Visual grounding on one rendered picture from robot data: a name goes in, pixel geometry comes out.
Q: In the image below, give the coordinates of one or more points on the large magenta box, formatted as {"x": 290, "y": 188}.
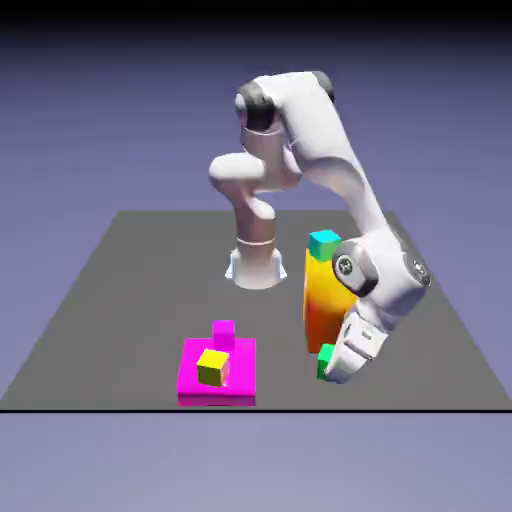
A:
{"x": 240, "y": 372}

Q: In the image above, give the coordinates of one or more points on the small magenta cube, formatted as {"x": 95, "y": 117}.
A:
{"x": 223, "y": 334}

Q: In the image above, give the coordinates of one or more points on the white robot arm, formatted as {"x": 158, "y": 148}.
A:
{"x": 320, "y": 132}

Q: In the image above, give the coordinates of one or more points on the small green cube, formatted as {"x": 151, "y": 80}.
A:
{"x": 324, "y": 358}

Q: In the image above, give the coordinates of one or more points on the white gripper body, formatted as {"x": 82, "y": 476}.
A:
{"x": 348, "y": 362}

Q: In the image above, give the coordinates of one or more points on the small cyan cube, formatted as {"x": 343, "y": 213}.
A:
{"x": 323, "y": 242}

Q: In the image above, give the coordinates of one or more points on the large orange box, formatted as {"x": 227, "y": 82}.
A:
{"x": 324, "y": 296}

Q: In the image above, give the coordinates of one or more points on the small yellow cube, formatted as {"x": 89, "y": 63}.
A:
{"x": 212, "y": 367}

